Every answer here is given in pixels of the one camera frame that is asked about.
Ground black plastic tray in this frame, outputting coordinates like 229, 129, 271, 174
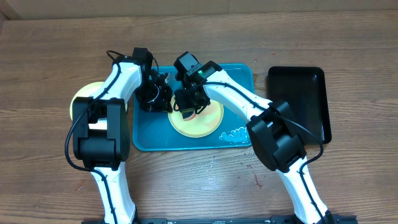
268, 66, 332, 144

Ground teal plastic tray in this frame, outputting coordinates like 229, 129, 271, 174
132, 63, 254, 152

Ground pink green sponge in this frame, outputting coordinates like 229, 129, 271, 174
182, 111, 197, 121

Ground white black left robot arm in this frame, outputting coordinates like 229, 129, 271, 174
65, 47, 172, 223

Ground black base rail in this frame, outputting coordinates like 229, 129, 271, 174
81, 214, 358, 224

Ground yellow-green plate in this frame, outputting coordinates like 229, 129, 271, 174
168, 100, 224, 138
69, 81, 129, 121

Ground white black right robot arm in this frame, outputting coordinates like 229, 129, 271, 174
173, 52, 334, 223

